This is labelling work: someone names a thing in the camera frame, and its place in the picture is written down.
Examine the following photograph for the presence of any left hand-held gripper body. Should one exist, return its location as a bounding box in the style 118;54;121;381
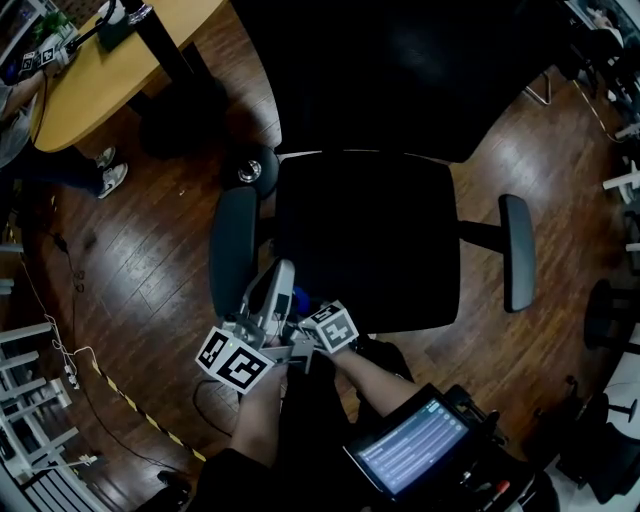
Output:
194;312;317;394

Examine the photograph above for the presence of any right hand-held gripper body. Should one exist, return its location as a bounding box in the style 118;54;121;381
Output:
298;299;361;355

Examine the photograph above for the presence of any black office chair seat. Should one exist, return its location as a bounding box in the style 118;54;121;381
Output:
277;152;461;334

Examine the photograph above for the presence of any person's right forearm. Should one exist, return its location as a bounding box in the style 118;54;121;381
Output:
330;347;426;419

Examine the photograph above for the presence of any person's left forearm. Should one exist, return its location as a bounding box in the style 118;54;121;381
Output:
227;362;290;469

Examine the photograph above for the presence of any gray padded chair armrest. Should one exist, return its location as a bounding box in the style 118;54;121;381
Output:
208;185;261;319
457;193;537;314

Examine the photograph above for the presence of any yellow black hazard tape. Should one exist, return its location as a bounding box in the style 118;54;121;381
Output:
91;360;208;464

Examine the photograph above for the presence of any person's body in black clothing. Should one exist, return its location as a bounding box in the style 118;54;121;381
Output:
192;339;416;512

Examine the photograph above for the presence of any black disc with chrome centre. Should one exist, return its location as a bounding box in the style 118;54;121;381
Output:
222;145;280;201

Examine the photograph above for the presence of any black chest-mounted tablet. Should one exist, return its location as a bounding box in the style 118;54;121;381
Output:
342;383;474;502

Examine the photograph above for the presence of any white power strip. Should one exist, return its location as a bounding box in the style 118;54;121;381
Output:
49;452;100;469

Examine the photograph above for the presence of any white metal rack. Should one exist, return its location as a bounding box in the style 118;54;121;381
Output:
0;322;84;501

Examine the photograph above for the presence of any black mesh chair backrest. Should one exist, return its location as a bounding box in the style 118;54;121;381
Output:
229;0;571;164

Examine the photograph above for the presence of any yellow wooden table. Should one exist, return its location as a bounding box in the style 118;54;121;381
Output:
29;0;229;154

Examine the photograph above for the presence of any black round stool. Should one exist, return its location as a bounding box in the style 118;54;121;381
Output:
583;277;640;352

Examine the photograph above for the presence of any black gooseneck lamp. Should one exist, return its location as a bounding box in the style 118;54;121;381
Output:
64;0;137;54

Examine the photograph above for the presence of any black swivel chair base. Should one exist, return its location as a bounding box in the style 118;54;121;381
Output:
532;374;640;506

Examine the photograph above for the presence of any white table foot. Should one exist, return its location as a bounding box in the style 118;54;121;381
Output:
602;158;640;204

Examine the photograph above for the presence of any green plant in white pot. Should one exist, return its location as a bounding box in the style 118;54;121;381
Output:
32;10;77;46

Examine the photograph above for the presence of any white cable with plugs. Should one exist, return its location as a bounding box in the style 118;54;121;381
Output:
19;254;101;391

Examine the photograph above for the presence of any black cable with adapter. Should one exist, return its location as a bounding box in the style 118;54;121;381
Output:
47;229;87;295

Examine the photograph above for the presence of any black chest rig mount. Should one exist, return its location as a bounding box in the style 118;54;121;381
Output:
439;382;539;512

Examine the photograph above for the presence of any chrome cantilever chair frame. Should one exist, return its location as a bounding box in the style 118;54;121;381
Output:
524;67;554;107

